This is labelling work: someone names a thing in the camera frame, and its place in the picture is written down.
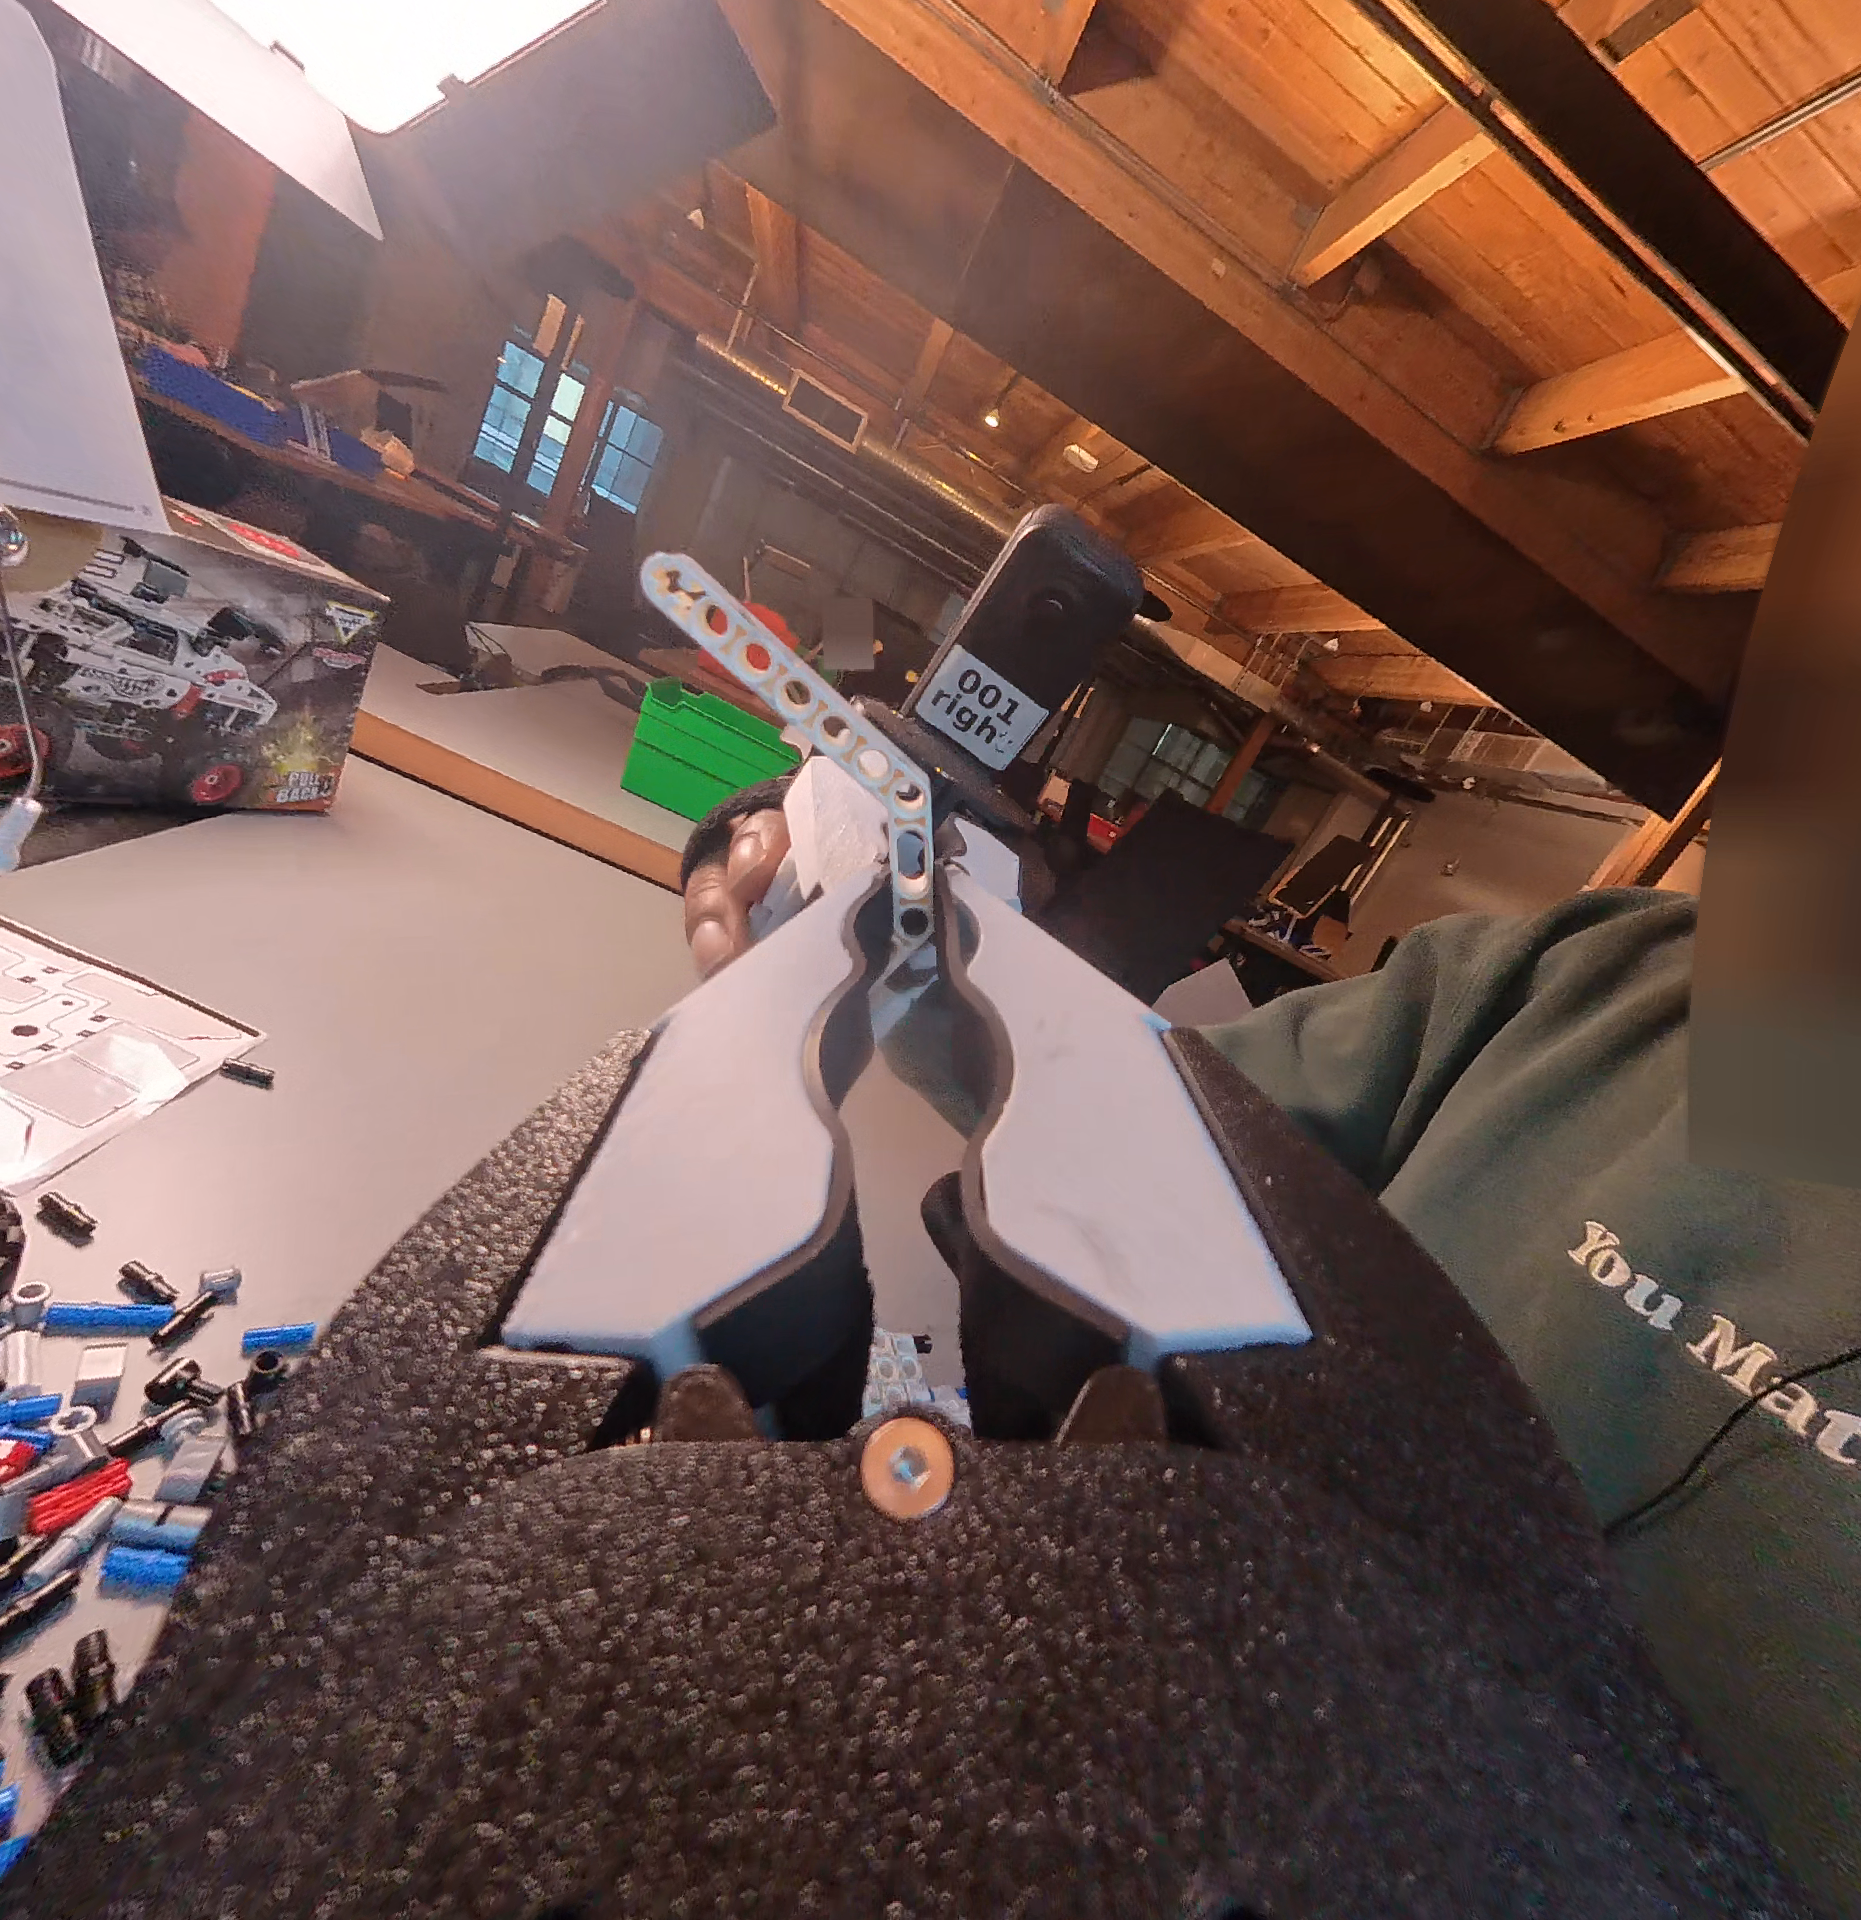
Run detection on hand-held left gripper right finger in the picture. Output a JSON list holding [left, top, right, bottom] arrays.
[[935, 869, 1314, 1361]]

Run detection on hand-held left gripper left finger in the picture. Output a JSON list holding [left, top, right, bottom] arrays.
[[505, 869, 895, 1349]]

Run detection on white bent beam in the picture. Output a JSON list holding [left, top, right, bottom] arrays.
[[638, 548, 947, 1053]]

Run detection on pile of small brick parts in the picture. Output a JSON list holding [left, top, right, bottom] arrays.
[[0, 1260, 325, 1894]]

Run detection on instruction booklet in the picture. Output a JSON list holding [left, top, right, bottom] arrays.
[[0, 0, 172, 530]]

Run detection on person's right forearm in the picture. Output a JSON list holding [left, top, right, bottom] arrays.
[[1187, 964, 1411, 1198]]

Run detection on grey desk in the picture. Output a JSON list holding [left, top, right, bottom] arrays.
[[0, 747, 869, 1883]]

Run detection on person's right hand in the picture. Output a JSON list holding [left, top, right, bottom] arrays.
[[680, 794, 798, 980]]

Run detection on green bin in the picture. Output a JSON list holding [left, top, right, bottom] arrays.
[[627, 682, 811, 827]]

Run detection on wood edged table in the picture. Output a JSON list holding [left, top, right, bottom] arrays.
[[351, 628, 811, 892]]

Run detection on person's green sweatshirt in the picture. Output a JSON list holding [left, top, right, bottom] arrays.
[[1198, 882, 1861, 1920]]

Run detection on background work table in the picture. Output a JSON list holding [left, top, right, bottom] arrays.
[[132, 337, 590, 601]]

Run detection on white sticker sheet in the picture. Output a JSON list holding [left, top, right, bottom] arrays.
[[0, 905, 266, 1198]]

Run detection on toy truck set box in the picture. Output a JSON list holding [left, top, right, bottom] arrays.
[[0, 501, 389, 817]]

